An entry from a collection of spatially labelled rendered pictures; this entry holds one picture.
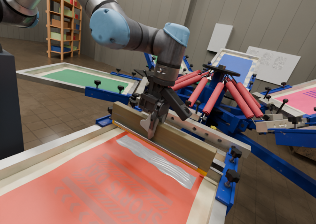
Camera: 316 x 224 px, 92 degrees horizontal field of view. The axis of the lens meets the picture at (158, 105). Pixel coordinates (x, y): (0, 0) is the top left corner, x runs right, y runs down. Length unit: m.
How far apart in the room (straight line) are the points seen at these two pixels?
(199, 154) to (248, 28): 4.57
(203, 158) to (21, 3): 0.88
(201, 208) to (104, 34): 0.55
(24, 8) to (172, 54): 0.66
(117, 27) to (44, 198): 0.46
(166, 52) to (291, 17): 4.60
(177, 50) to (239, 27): 4.54
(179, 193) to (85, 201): 0.28
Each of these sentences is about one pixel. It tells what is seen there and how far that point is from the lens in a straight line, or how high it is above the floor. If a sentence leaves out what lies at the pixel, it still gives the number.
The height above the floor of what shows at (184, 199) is 0.96.
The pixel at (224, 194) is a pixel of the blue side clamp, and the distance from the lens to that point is 0.60.
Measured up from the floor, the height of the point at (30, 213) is 0.96.
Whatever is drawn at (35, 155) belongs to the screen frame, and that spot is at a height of 0.99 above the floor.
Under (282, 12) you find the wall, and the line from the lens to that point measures 4.97.
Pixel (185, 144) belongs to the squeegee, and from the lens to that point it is 0.50.
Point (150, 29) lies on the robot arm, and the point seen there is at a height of 1.42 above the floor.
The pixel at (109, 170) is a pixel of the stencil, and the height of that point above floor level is 0.96.
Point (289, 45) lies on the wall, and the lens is 4.86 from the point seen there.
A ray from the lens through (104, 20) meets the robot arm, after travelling 0.36.
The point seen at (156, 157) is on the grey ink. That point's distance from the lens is 0.67.
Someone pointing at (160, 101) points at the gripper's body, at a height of 1.23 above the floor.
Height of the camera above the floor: 1.39
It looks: 21 degrees down
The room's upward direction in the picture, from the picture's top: 15 degrees clockwise
